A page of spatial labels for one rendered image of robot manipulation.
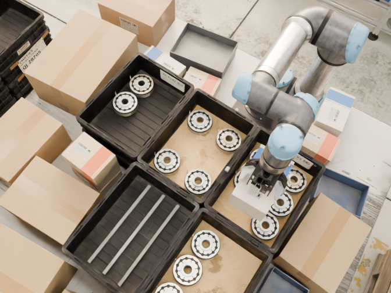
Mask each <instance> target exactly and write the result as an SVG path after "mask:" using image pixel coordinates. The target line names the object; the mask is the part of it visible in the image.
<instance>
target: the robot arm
mask: <svg viewBox="0 0 391 293"><path fill-rule="evenodd" d="M281 31H282V32H281V33H280V34H279V36H278V37H277V39H276V40H275V42H274V43H273V44H272V46H271V47H270V48H269V50H268V51H267V53H266V54H265V56H264V57H263V58H262V60H261V61H260V63H259V64H258V66H257V67H256V68H255V70H254V71H253V73H252V74H248V73H246V72H243V73H242V74H241V75H240V76H239V78H238V79H237V81H236V83H235V85H234V87H233V89H232V97H233V98H234V99H236V100H237V101H239V102H241V103H242V104H243V105H247V106H249V107H250V109H251V110H252V111H253V112H254V113H255V114H256V115H259V116H261V117H269V118H270V119H272V120H274V121H276V122H278V124H277V126H276V128H275V130H274V131H273V132H272V133H271V135H270V137H269V140H268V142H267V144H266V146H265V148H264V150H263V152H262V154H261V156H260V158H259V159H250V160H248V161H247V162H246V163H245V164H244V165H243V166H242V167H241V169H240V171H241V173H240V176H239V180H242V179H243V178H244V177H245V176H246V175H248V174H252V175H251V176H250V178H249V180H248V182H249V181H250V180H252V182H251V184H253V185H255V186H256V187H257V188H258V189H260V187H261V189H260V192H261V193H263V194H265V193H266V192H267V191H268V192H269V193H268V195H269V194H270V193H271V191H272V189H273V188H274V187H275V196H274V200H277V199H278V198H279V197H280V195H283V194H284V193H285V191H286V186H287V177H286V175H285V174H284V171H285V170H286V168H287V167H291V164H290V163H291V161H292V160H293V159H294V157H295V156H296V155H297V154H298V153H299V151H300V149H301V147H302V144H303V141H304V139H305V136H306V135H307V133H308V131H309V129H310V127H311V125H312V124H313V122H314V121H315V117H316V115H317V113H318V111H319V108H320V106H321V105H322V103H323V102H324V100H325V98H326V93H325V92H324V88H325V86H326V85H327V83H328V82H329V80H330V79H331V78H332V76H333V75H334V73H335V72H336V71H337V69H338V68H339V66H343V65H345V64H346V63H350V64H353V63H354V62H355V61H356V59H357V56H358V55H359V53H360V51H361V49H362V47H363V45H364V43H365V41H366V39H367V37H368V35H369V28H368V27H366V26H364V25H362V24H361V23H360V22H356V21H354V20H352V19H350V18H348V17H346V16H344V15H342V14H340V13H337V12H335V11H334V10H331V9H329V8H327V7H325V6H318V5H314V6H308V7H304V8H301V9H299V10H297V11H295V12H294V13H292V14H291V15H290V16H289V17H288V18H287V19H286V20H285V22H284V23H283V24H282V29H281ZM308 42H309V43H310V44H312V45H314V46H316V47H317V56H316V57H315V59H314V61H313V63H312V64H311V66H310V68H309V69H308V71H307V73H306V75H305V76H304V77H303V78H301V79H298V78H296V77H294V76H293V72H292V71H291V69H290V68H289V66H290V65H291V63H292V61H293V60H294V58H295V57H296V55H297V54H298V52H299V50H300V49H301V47H302V46H303V45H304V44H306V43H308ZM252 176H254V178H252ZM248 182H247V184H248ZM268 195H267V196H268Z"/></svg>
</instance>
